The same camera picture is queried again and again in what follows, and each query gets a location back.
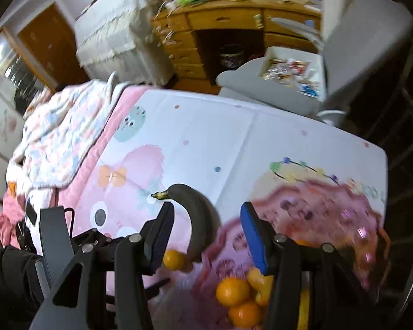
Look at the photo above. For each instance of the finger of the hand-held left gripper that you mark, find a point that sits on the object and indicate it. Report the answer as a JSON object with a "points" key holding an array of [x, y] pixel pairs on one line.
{"points": [[56, 240]]}

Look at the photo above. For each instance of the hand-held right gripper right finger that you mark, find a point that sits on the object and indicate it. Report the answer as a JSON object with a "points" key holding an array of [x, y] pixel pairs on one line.
{"points": [[256, 237]]}

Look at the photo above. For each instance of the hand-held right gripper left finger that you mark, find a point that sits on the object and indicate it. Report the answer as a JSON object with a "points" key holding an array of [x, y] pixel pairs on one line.
{"points": [[161, 233]]}

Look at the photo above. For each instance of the orange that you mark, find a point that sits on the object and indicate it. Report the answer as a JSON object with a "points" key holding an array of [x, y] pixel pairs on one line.
{"points": [[246, 313], [173, 259], [232, 290]]}

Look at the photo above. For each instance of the dark overripe banana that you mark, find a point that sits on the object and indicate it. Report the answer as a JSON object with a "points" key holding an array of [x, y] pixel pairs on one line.
{"points": [[199, 220]]}

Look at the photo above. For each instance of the yellow lemon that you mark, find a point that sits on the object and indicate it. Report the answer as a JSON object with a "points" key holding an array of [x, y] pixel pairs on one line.
{"points": [[260, 280]]}

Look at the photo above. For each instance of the pink printed bag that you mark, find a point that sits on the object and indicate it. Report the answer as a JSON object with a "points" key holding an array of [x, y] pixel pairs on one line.
{"points": [[306, 202]]}

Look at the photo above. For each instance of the pink cloth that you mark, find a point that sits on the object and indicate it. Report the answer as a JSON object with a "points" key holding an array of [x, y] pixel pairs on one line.
{"points": [[12, 213]]}

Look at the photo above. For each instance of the pink printed bed sheet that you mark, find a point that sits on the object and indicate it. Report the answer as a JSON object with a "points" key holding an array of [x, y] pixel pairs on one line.
{"points": [[199, 134]]}

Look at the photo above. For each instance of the floral quilt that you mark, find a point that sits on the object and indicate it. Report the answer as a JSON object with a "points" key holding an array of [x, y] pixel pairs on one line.
{"points": [[65, 123]]}

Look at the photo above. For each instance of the framed glass panel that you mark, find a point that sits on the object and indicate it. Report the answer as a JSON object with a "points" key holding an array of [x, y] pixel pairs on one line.
{"points": [[10, 75]]}

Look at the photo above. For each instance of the white box of snacks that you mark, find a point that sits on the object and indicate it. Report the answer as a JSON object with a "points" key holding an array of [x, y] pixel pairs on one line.
{"points": [[289, 68]]}

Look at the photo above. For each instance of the dark waste bin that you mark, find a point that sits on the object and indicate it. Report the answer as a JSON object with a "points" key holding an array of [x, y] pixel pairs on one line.
{"points": [[231, 56]]}

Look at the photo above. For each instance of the brown wooden door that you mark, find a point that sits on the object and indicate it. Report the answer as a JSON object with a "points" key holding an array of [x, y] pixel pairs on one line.
{"points": [[44, 37]]}

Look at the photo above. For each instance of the lace cloth covered cabinet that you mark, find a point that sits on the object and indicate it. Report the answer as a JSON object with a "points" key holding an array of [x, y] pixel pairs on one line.
{"points": [[117, 24]]}

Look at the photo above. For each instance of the grey chair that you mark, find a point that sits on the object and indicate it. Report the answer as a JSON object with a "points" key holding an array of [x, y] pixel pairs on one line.
{"points": [[358, 41]]}

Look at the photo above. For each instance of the wooden desk with drawers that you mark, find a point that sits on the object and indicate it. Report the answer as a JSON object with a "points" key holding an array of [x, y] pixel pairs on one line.
{"points": [[206, 17]]}

